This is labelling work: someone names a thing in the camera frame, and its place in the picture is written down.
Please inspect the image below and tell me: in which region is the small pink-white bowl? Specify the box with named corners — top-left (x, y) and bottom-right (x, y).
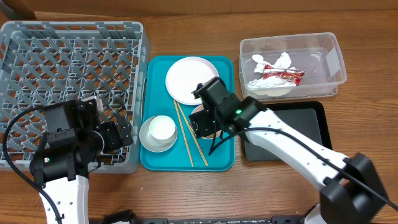
top-left (188, 105), bottom-right (221, 139)

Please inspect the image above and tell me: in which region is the grey bowl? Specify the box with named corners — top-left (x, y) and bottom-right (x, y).
top-left (139, 116), bottom-right (178, 153)

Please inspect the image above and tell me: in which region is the white cup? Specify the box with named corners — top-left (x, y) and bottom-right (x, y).
top-left (149, 115), bottom-right (176, 144)

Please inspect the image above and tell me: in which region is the white tissue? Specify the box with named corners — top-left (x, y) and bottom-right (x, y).
top-left (247, 52), bottom-right (295, 96)

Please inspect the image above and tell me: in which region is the red snack wrapper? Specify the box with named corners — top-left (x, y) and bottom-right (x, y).
top-left (262, 65), bottom-right (305, 85)

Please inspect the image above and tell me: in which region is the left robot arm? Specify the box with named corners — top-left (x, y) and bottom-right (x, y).
top-left (30, 96), bottom-right (134, 223)

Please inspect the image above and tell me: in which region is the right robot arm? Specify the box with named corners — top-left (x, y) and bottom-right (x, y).
top-left (189, 77), bottom-right (396, 223)

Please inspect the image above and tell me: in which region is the clear plastic waste bin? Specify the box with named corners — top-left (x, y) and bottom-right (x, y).
top-left (239, 32), bottom-right (347, 101)

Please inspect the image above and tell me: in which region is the right wooden chopstick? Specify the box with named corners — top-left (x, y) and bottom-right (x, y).
top-left (174, 100), bottom-right (208, 167)

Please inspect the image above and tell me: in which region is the wooden chopstick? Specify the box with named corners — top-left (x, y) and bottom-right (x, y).
top-left (174, 100), bottom-right (194, 167)
top-left (174, 100), bottom-right (208, 167)

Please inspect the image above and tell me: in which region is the left wooden chopstick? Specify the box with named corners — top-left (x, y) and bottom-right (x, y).
top-left (174, 100), bottom-right (194, 167)

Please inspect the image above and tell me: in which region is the large white plate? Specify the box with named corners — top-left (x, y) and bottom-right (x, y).
top-left (165, 57), bottom-right (219, 106)

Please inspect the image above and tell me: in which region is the teal serving tray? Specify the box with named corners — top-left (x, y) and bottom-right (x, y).
top-left (140, 55), bottom-right (235, 172)

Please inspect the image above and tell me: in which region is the grey plastic dish rack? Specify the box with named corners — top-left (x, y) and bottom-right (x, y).
top-left (1, 21), bottom-right (151, 174)

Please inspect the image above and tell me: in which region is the black rectangular tray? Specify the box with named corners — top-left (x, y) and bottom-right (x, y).
top-left (244, 101), bottom-right (332, 162)

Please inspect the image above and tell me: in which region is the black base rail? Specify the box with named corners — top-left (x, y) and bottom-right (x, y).
top-left (98, 210), bottom-right (304, 224)

